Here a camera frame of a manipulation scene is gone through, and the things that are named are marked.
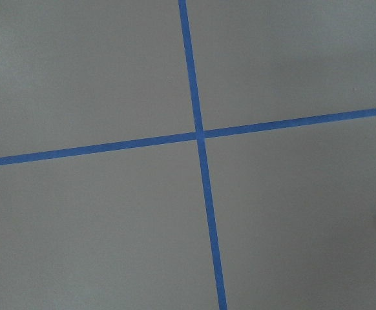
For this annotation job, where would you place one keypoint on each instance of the blue tape line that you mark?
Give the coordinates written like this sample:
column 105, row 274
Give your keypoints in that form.
column 78, row 150

